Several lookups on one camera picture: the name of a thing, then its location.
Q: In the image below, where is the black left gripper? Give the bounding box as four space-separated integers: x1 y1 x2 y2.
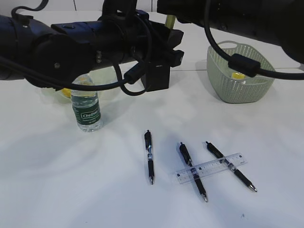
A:
95 9 184 67

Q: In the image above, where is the yellow-green utility knife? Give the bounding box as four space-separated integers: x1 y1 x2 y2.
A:
165 15 176 30

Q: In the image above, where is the clear water bottle green label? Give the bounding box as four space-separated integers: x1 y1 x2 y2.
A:
70 73 104 133

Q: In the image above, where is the yellow pear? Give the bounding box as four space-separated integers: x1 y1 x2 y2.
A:
60 88 71 99

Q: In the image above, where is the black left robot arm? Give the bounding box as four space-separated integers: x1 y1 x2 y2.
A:
0 10 183 91

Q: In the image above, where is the black square pen holder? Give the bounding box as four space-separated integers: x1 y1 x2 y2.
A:
141 60 170 92

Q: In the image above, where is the green woven plastic basket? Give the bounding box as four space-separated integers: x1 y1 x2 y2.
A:
207 41 275 104

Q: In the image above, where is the black pen left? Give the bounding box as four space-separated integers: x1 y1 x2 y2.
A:
144 130 155 185

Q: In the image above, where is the black pen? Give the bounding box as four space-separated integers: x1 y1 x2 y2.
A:
205 141 257 192
144 130 155 185
179 142 208 202

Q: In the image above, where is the black pen middle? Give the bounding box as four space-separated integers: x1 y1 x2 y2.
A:
179 142 208 202

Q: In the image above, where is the black pen right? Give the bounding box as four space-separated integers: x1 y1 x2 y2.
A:
205 141 257 192

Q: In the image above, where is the clear plastic ruler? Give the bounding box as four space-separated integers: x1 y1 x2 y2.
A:
173 153 247 184

